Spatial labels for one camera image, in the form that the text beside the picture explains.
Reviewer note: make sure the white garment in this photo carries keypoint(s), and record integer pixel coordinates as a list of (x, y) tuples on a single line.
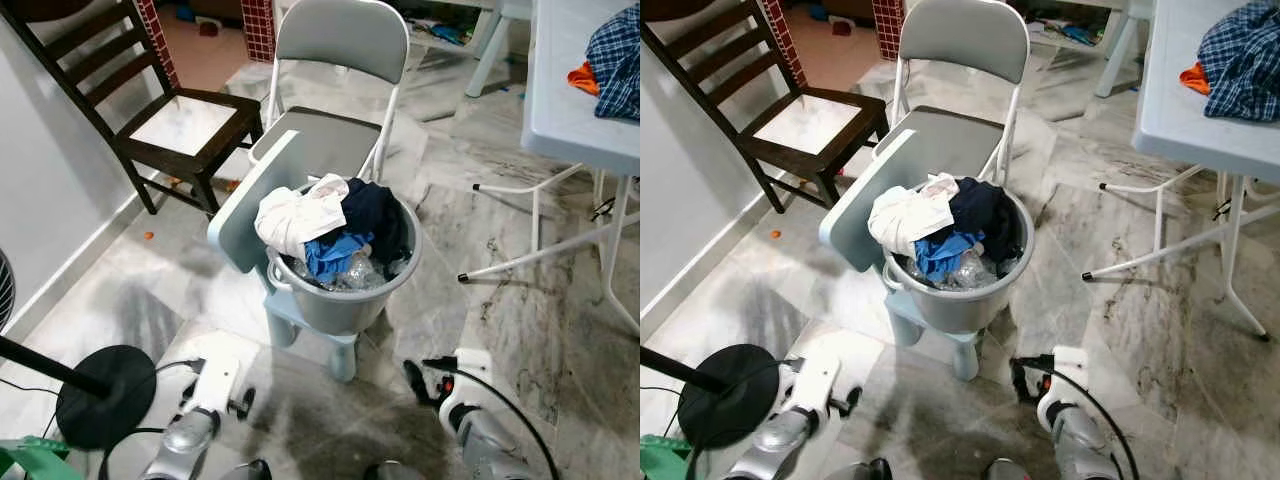
[(295, 220), (905, 218)]

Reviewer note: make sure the blue plaid shirt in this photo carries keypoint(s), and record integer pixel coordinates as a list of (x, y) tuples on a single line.
[(1245, 65), (620, 65)]

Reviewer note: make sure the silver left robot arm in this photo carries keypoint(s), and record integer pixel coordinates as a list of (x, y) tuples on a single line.
[(185, 440), (775, 445)]

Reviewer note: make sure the grey plastic bucket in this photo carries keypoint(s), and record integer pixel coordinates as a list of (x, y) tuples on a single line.
[(340, 305), (955, 305)]

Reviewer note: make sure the clear plastic bag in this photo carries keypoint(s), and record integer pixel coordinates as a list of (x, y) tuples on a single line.
[(360, 272), (970, 270)]

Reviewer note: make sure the blue garment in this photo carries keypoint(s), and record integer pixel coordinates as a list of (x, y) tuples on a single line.
[(945, 252), (335, 255)]

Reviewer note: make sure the dark navy garment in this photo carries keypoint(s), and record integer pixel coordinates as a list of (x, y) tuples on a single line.
[(990, 215), (380, 220)]

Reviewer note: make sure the pale blue plastic chair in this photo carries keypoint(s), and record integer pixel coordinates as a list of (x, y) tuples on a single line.
[(250, 210), (860, 215)]

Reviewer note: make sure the green plastic object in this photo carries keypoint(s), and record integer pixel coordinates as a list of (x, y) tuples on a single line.
[(30, 462), (660, 462)]

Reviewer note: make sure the dark wooden chair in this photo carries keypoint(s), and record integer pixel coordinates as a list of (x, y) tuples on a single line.
[(810, 122), (185, 125)]

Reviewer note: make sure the orange cloth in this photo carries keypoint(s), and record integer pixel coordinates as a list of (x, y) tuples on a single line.
[(583, 80), (1193, 78)]

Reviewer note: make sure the grey folding chair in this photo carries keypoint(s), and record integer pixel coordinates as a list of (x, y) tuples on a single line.
[(965, 40), (340, 35)]

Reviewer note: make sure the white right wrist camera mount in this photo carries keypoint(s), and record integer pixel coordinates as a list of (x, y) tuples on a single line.
[(1065, 385), (470, 385)]

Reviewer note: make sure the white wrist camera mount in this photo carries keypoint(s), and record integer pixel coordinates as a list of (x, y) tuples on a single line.
[(470, 385), (822, 380), (1065, 385), (215, 380)]

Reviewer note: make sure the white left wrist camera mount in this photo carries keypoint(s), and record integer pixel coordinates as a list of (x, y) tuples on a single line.
[(822, 380), (215, 380)]

